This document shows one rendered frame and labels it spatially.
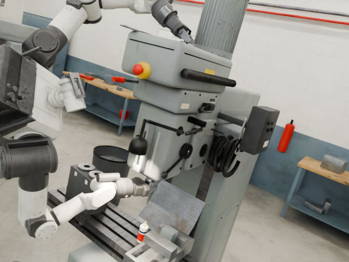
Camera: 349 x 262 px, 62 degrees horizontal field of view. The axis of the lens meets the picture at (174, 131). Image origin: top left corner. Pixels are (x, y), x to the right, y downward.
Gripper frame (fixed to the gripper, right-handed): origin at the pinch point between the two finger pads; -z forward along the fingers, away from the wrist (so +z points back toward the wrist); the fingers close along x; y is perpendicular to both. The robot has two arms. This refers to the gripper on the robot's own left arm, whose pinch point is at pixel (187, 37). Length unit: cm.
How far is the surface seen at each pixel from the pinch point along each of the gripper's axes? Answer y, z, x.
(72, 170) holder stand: -92, -1, -4
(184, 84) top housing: -10.7, -17.0, 16.3
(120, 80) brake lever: -26.7, 1.1, 21.1
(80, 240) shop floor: -208, -25, -90
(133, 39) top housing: -12.8, 8.2, 19.5
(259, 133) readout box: -7, -50, -11
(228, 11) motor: 19.1, -0.9, -15.3
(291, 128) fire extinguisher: -19, -103, -398
